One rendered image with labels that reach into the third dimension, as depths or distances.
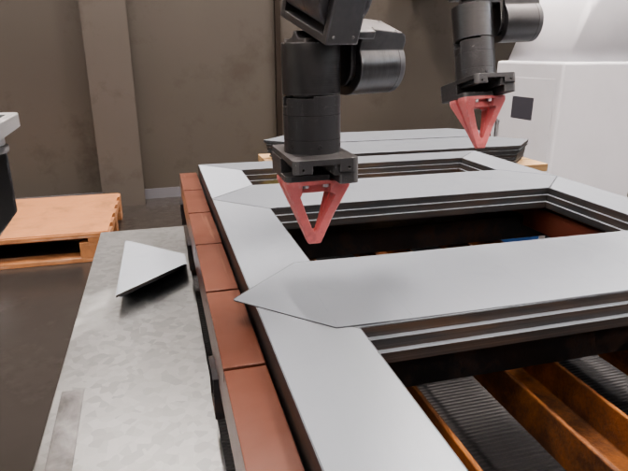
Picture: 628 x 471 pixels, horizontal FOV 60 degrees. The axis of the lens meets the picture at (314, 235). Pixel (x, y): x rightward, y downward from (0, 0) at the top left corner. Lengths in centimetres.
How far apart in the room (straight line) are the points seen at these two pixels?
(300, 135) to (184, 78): 392
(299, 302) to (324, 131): 18
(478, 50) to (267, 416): 59
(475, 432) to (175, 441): 47
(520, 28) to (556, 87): 298
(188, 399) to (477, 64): 60
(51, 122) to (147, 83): 74
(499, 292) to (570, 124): 332
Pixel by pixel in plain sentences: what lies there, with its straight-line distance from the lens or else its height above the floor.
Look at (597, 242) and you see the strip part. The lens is 87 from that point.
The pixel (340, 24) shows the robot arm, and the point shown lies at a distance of 51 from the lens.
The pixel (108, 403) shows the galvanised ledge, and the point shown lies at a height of 68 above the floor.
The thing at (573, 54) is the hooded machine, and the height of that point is 109.
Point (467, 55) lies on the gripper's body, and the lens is 85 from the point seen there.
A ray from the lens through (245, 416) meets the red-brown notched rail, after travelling 47.
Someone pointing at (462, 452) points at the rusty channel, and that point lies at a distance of 61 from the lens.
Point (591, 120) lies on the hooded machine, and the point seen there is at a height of 69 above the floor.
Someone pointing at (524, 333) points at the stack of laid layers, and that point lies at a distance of 62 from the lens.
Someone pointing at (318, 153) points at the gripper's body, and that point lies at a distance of 54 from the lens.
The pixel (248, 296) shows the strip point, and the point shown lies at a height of 85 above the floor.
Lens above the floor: 111
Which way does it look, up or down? 19 degrees down
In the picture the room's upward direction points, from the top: straight up
